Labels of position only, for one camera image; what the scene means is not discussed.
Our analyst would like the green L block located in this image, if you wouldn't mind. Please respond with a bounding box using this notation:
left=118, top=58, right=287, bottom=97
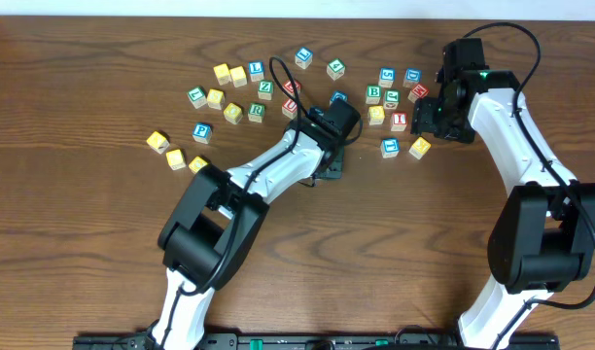
left=187, top=87, right=207, bottom=109

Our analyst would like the yellow block lower middle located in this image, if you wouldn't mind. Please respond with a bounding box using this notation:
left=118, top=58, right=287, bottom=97
left=223, top=103, right=243, bottom=124

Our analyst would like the red U block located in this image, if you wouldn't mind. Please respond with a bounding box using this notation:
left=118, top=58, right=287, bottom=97
left=282, top=99, right=298, bottom=120

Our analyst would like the red M block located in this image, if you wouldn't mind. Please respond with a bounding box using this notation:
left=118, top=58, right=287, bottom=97
left=408, top=84, right=429, bottom=103

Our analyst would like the yellow block right cluster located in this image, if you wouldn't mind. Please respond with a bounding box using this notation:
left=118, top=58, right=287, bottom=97
left=367, top=105, right=386, bottom=125

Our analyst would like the red E block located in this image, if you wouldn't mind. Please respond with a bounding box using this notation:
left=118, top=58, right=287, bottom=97
left=283, top=80, right=301, bottom=96

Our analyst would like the yellow block top left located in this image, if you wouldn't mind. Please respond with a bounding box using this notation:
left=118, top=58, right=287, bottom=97
left=213, top=63, right=231, bottom=86

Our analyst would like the green Z block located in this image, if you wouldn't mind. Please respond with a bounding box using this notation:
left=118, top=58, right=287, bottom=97
left=258, top=80, right=274, bottom=100

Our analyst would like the blue d block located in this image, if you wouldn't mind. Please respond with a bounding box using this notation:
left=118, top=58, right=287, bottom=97
left=402, top=68, right=422, bottom=88
left=330, top=90, right=348, bottom=104

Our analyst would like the blue D block right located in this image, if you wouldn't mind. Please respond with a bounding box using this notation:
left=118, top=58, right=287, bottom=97
left=402, top=68, right=422, bottom=88

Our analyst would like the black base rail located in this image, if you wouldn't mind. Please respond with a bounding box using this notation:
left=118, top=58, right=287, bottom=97
left=72, top=331, right=561, bottom=350

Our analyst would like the yellow block far left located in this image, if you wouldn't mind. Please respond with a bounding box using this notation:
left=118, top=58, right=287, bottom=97
left=146, top=131, right=170, bottom=154

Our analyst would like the blue L block left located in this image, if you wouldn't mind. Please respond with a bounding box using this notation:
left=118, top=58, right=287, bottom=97
left=248, top=61, right=264, bottom=82

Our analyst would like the green 4 block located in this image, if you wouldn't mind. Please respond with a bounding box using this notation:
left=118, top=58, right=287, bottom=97
left=327, top=58, right=346, bottom=81

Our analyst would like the red I block left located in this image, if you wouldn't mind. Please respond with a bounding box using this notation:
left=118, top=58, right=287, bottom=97
left=390, top=112, right=408, bottom=132

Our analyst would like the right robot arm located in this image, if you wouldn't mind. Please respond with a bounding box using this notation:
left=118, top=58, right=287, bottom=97
left=411, top=38, right=595, bottom=349

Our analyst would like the blue l block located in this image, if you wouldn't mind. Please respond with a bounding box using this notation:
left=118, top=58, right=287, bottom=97
left=295, top=47, right=313, bottom=69
left=248, top=61, right=264, bottom=82

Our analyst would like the green B block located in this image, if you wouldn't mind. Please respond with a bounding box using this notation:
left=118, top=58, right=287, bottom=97
left=366, top=85, right=381, bottom=105

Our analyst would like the blue S block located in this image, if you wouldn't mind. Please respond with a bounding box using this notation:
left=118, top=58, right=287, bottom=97
left=378, top=67, right=396, bottom=88

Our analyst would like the blue L block top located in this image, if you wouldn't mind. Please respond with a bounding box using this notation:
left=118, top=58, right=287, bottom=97
left=295, top=47, right=313, bottom=69

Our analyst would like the blue H block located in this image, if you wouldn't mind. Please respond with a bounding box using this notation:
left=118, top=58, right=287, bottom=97
left=308, top=106, right=325, bottom=117

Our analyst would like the yellow block bottom middle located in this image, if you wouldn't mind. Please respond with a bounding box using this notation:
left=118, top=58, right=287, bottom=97
left=165, top=149, right=186, bottom=170

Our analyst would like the yellow block bottom right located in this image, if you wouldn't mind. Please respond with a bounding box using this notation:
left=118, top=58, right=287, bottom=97
left=188, top=156, right=209, bottom=174

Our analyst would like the yellow block middle left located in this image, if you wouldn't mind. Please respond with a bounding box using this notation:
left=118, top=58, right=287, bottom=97
left=206, top=88, right=225, bottom=110

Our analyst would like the green R block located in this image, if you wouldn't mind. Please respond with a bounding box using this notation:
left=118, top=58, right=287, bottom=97
left=248, top=102, right=265, bottom=123

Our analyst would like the yellow block far right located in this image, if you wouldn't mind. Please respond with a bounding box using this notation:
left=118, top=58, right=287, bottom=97
left=408, top=136, right=432, bottom=159

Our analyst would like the blue P block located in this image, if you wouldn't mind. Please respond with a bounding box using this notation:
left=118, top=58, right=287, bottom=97
left=192, top=122, right=213, bottom=144

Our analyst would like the blue T block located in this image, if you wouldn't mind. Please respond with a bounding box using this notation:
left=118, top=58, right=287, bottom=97
left=380, top=138, right=400, bottom=158

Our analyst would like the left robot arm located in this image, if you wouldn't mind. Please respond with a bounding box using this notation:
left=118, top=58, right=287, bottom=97
left=147, top=99, right=362, bottom=349

